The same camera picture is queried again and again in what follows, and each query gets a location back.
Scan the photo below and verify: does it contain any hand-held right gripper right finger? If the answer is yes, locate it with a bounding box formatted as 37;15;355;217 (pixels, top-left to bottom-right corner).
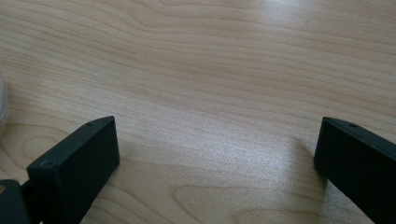
313;116;396;224

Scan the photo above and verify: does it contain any clear plastic container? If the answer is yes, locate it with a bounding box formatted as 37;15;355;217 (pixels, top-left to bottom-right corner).
0;72;9;126

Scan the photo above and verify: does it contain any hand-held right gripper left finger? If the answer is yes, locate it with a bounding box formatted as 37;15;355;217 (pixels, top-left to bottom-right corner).
20;115;121;224

